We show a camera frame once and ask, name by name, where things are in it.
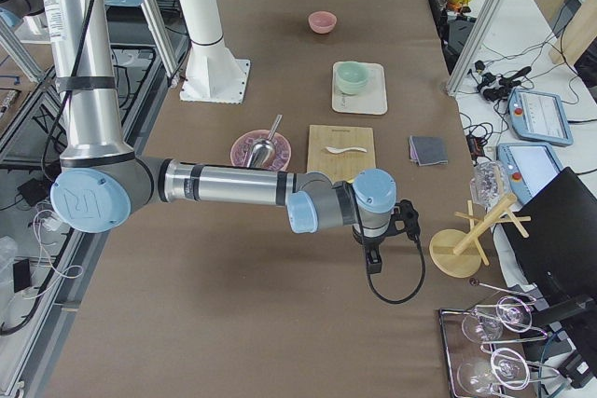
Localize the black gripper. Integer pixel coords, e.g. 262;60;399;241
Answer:
353;225;386;274

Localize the white ceramic spoon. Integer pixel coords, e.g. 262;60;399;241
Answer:
325;146;368;155

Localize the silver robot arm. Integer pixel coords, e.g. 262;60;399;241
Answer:
42;0;398;273

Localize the large pink ice bowl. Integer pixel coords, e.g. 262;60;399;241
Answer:
229;130;292;172

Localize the green bowl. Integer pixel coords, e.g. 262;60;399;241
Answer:
336;62;369;95

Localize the wooden cup tree stand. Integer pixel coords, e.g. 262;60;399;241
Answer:
429;193;531;279

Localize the bamboo cutting board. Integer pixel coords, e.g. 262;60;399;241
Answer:
307;125;376;182

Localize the grey folded cloth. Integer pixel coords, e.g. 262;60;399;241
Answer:
409;136;448;166

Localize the wine glass upper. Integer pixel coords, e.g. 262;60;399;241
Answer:
461;295;532;344

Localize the wine glass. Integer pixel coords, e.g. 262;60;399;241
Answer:
461;295;532;344
456;348;530;397

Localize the clear plastic cup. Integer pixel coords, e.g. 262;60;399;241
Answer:
470;161;511;209

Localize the metal glass rack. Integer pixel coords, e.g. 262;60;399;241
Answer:
437;279;560;397

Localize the metal scoop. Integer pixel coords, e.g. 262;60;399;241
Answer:
245;114;283;169

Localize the cream serving tray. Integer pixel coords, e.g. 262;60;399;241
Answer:
331;62;388;116

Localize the wine glass lower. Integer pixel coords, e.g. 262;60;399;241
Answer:
456;348;530;397

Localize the black monitor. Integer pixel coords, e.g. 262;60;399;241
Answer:
513;168;596;305

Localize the blue teach pendant near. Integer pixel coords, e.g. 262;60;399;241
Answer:
496;142;563;205

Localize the blue teach pendant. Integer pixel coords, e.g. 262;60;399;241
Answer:
508;88;574;146
496;142;563;205

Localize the blue teach pendant far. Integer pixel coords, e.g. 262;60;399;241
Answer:
508;88;574;146

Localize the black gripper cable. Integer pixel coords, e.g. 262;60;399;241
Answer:
363;225;426;307

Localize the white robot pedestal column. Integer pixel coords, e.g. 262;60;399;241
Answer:
179;0;251;104

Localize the aluminium frame post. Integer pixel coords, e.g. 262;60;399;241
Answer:
446;0;505;97

